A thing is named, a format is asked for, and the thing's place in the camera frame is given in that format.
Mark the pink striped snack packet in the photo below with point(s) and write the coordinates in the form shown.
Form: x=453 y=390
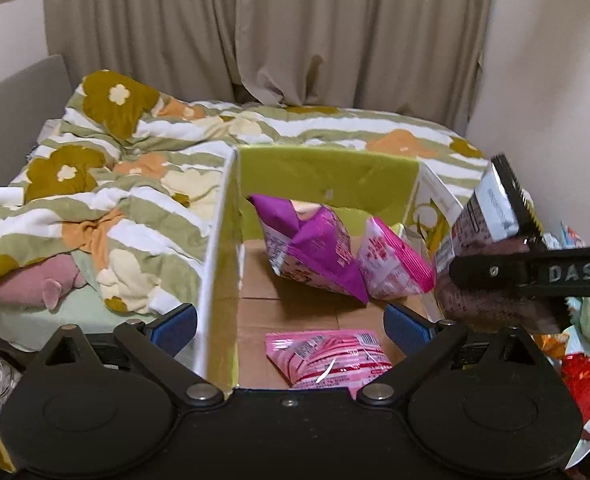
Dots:
x=325 y=357

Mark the floral green striped blanket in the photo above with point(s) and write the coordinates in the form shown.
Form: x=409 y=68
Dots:
x=140 y=160

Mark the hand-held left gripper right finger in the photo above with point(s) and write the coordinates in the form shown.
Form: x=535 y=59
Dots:
x=401 y=329

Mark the orange snack packet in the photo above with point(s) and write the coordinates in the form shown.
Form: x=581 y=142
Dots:
x=552 y=345

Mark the grey headboard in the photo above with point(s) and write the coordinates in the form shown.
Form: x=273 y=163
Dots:
x=10 y=105

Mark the purple snack packet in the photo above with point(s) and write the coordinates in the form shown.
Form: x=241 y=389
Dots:
x=320 y=247

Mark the cardboard box with green lining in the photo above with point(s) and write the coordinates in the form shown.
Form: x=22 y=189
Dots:
x=315 y=172

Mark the white tube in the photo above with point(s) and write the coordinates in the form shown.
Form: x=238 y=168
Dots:
x=2 y=196

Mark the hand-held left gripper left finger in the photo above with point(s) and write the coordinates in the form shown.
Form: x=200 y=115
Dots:
x=177 y=329

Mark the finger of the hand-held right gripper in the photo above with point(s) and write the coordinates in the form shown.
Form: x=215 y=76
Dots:
x=515 y=271

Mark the beige curtain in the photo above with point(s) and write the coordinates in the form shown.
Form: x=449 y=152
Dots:
x=275 y=25

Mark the pink plush toy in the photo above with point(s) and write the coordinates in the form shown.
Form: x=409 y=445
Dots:
x=25 y=282

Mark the blue and red snack packet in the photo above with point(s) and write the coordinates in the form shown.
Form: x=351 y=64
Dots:
x=571 y=235

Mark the light green bed sheet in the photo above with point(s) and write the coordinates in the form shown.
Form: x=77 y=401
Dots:
x=35 y=322

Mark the brown and white snack packet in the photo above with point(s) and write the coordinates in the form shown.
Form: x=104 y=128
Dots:
x=492 y=210

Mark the small pink snack packet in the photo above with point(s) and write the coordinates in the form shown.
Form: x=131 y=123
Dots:
x=392 y=262

